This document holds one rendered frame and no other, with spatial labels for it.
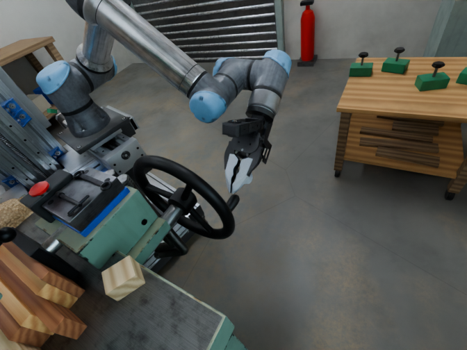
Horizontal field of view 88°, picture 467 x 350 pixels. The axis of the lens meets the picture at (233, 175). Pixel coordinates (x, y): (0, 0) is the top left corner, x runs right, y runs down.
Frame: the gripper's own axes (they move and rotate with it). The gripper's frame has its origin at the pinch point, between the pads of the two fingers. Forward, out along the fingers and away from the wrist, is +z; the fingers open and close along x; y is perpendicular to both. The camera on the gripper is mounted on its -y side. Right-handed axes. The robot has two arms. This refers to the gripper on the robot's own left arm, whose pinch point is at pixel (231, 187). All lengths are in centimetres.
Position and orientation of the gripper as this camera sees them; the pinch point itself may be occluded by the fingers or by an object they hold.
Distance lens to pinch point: 55.9
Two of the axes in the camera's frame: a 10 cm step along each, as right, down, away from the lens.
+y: 4.2, 2.4, 8.8
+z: -3.2, 9.4, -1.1
